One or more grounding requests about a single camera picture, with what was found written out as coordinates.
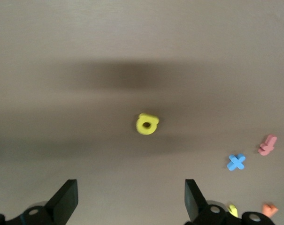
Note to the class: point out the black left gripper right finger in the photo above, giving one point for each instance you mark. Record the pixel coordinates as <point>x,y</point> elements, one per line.
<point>194,204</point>

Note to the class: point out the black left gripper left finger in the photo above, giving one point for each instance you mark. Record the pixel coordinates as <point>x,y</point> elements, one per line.
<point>62,204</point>

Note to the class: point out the yellow foam letter a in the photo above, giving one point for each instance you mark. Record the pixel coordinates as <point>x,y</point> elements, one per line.
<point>140,130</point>

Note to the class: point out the yellow foam letter k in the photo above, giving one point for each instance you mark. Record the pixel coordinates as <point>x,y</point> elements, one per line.
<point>233,209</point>

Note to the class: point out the blue foam letter x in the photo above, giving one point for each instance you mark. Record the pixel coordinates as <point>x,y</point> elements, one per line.
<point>236,162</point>

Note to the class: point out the orange foam letter v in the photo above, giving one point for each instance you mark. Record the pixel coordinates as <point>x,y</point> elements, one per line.
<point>269,209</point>

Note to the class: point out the pink foam letter f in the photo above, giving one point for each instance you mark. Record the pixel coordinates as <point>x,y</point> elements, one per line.
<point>267,146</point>

